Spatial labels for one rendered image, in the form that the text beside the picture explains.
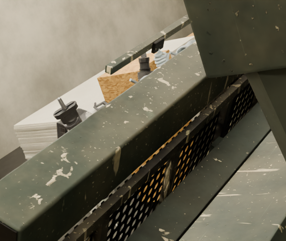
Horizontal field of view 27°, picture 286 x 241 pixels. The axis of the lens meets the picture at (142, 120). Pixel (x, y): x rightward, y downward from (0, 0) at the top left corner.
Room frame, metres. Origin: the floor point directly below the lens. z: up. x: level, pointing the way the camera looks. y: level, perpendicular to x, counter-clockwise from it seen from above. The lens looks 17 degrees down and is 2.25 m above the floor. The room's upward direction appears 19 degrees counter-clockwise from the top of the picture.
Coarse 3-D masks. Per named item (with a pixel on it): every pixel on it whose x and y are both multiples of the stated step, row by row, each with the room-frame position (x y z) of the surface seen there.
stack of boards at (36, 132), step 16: (96, 80) 7.55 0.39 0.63; (64, 96) 7.29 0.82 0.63; (80, 96) 7.01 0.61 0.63; (96, 96) 6.74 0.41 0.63; (48, 112) 6.76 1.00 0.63; (16, 128) 6.68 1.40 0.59; (32, 128) 6.50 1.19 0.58; (48, 128) 6.34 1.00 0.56; (32, 144) 6.57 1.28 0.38; (48, 144) 6.40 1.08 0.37
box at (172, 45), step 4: (192, 36) 6.60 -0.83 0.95; (172, 40) 6.77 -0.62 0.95; (176, 40) 6.70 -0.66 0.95; (180, 40) 6.62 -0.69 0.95; (184, 40) 6.55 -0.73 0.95; (188, 40) 6.48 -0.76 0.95; (164, 44) 6.69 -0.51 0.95; (168, 44) 6.62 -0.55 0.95; (172, 44) 6.54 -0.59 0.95; (176, 44) 6.47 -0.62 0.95; (180, 44) 6.39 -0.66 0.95; (184, 44) 6.39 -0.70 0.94; (164, 48) 6.48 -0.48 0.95; (168, 48) 6.41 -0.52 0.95; (172, 48) 6.34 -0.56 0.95; (176, 48) 6.27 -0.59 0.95; (148, 52) 6.57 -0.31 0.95; (172, 56) 6.18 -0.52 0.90
